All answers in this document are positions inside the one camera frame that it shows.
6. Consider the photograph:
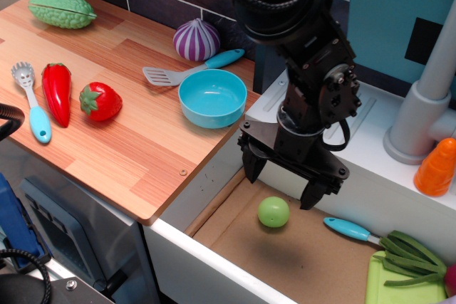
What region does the grey toy oven door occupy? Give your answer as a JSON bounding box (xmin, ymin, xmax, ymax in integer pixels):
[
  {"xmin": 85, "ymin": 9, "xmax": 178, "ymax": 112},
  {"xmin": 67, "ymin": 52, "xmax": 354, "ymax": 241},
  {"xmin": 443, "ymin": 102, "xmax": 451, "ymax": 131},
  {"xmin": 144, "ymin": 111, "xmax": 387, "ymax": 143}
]
[{"xmin": 19, "ymin": 175, "xmax": 138, "ymax": 298}]

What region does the light green cutting board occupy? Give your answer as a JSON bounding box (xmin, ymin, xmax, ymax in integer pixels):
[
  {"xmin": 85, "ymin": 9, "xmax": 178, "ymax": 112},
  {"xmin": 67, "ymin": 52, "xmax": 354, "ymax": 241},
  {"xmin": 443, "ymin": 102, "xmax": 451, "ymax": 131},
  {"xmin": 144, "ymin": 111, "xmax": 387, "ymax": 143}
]
[{"xmin": 365, "ymin": 251, "xmax": 447, "ymax": 304}]

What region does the black cable lower left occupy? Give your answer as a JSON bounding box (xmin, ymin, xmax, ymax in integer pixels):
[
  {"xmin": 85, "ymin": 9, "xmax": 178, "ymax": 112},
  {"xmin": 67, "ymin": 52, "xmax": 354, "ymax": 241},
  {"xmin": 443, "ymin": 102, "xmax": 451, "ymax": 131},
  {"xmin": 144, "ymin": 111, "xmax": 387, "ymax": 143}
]
[{"xmin": 0, "ymin": 248, "xmax": 53, "ymax": 304}]

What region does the blue clamp lower left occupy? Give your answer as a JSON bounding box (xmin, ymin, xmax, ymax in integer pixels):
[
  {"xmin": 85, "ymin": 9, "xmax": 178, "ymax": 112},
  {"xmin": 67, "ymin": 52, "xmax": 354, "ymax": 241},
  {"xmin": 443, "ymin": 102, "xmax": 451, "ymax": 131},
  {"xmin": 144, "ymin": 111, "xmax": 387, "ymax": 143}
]
[{"xmin": 1, "ymin": 174, "xmax": 51, "ymax": 263}]

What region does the grey spatula blue handle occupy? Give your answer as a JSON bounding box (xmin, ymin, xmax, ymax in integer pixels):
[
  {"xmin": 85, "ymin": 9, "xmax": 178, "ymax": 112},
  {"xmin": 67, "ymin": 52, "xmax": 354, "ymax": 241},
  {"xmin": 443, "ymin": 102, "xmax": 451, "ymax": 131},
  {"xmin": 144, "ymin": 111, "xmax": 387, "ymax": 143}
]
[{"xmin": 142, "ymin": 48, "xmax": 245, "ymax": 87}]

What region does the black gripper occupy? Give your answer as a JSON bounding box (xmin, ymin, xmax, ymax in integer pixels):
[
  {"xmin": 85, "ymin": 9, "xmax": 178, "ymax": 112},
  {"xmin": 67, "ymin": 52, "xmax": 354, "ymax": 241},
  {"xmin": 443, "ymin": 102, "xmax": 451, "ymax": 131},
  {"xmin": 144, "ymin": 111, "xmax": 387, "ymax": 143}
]
[{"xmin": 238, "ymin": 120, "xmax": 350, "ymax": 210}]

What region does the teal box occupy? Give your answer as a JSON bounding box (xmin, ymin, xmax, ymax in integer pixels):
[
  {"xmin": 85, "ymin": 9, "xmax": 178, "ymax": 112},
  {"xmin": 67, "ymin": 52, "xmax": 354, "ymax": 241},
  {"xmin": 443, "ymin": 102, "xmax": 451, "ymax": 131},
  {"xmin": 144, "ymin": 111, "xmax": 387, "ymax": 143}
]
[{"xmin": 348, "ymin": 0, "xmax": 453, "ymax": 83}]

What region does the blue handled utensil in sink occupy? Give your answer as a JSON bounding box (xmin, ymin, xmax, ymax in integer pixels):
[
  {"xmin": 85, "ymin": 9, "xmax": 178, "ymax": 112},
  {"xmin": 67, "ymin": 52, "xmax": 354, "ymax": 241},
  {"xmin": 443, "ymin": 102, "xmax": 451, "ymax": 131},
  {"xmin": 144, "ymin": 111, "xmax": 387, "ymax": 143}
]
[{"xmin": 323, "ymin": 217, "xmax": 380, "ymax": 245}]

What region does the red toy strawberry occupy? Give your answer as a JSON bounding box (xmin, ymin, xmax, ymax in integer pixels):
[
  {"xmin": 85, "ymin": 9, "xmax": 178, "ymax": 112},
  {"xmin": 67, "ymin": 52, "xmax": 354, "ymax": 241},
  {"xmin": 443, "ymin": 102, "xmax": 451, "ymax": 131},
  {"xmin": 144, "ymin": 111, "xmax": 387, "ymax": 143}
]
[{"xmin": 79, "ymin": 82, "xmax": 123, "ymax": 122}]

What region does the black hose left edge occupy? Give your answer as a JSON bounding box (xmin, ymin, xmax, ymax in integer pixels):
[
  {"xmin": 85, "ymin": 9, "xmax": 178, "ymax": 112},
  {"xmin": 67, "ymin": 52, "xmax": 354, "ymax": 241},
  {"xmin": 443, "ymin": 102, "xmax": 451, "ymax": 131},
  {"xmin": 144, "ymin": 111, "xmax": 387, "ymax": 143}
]
[{"xmin": 0, "ymin": 103, "xmax": 26, "ymax": 142}]

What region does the grey toy faucet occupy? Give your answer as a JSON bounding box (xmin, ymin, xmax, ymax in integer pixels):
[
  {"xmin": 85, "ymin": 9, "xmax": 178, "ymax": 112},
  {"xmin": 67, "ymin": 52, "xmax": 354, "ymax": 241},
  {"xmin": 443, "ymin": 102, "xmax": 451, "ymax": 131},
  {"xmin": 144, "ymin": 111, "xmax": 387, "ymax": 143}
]
[{"xmin": 383, "ymin": 4, "xmax": 455, "ymax": 164}]

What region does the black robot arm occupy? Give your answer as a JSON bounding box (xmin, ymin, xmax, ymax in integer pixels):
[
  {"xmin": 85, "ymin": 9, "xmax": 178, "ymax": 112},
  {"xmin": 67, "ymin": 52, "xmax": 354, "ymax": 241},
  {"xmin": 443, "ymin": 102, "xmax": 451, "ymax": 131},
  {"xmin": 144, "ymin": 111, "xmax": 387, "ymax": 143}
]
[{"xmin": 233, "ymin": 0, "xmax": 361, "ymax": 210}]

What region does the purple striped toy onion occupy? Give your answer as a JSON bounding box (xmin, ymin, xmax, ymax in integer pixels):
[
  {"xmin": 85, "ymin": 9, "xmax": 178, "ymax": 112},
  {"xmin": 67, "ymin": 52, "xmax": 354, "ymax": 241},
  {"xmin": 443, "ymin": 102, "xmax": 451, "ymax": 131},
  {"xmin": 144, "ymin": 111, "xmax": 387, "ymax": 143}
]
[{"xmin": 172, "ymin": 19, "xmax": 221, "ymax": 61}]

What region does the green leafy toy vegetable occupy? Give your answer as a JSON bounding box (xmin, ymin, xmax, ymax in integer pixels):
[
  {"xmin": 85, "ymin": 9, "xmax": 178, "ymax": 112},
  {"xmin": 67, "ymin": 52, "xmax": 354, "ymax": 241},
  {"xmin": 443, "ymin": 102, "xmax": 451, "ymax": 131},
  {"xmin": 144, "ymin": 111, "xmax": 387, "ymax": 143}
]
[{"xmin": 375, "ymin": 231, "xmax": 447, "ymax": 287}]

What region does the pink toy at edge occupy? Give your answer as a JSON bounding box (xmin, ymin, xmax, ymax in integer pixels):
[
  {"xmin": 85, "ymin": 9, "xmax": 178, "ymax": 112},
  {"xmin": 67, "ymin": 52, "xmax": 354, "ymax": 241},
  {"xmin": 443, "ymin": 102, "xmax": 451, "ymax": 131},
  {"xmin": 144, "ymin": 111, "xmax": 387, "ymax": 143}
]
[{"xmin": 444, "ymin": 264, "xmax": 456, "ymax": 298}]

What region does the green toy pear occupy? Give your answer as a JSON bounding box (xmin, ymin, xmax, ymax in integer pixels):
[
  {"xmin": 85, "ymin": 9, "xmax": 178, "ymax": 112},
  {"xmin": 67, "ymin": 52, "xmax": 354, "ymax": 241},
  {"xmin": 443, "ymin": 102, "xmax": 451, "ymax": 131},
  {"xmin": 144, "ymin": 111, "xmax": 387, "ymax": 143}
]
[{"xmin": 257, "ymin": 196, "xmax": 290, "ymax": 228}]

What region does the green toy bitter gourd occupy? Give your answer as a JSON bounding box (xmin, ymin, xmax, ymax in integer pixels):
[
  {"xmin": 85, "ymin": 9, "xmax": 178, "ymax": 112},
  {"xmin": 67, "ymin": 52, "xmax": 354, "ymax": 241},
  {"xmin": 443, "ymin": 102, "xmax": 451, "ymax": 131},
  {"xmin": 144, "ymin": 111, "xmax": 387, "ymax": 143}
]
[{"xmin": 28, "ymin": 0, "xmax": 97, "ymax": 29}]

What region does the grey pasta spoon blue handle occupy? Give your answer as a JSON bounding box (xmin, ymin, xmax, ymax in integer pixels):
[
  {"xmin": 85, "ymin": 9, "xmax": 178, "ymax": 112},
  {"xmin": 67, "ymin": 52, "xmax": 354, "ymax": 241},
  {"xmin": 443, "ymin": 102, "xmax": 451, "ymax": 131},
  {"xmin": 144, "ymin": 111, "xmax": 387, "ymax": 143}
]
[{"xmin": 11, "ymin": 61, "xmax": 52, "ymax": 144}]

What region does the blue plastic bowl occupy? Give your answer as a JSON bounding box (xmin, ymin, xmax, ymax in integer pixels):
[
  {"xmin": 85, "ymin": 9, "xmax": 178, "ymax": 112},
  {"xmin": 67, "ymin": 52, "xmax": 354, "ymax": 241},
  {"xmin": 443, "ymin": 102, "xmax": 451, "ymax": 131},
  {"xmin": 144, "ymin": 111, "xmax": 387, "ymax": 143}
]
[{"xmin": 178, "ymin": 69, "xmax": 248, "ymax": 129}]

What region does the orange toy carrot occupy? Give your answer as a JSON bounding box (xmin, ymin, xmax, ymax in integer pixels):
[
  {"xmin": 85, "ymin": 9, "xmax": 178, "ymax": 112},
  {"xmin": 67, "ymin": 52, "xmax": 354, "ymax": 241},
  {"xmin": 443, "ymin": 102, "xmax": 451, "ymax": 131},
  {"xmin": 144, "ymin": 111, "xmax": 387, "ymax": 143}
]
[{"xmin": 413, "ymin": 137, "xmax": 455, "ymax": 196}]

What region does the red toy chili pepper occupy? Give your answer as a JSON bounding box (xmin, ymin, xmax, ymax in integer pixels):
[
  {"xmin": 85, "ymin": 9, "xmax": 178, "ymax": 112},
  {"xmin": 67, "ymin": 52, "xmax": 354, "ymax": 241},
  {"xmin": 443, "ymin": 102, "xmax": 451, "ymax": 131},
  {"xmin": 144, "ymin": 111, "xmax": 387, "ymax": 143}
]
[{"xmin": 41, "ymin": 63, "xmax": 71, "ymax": 128}]

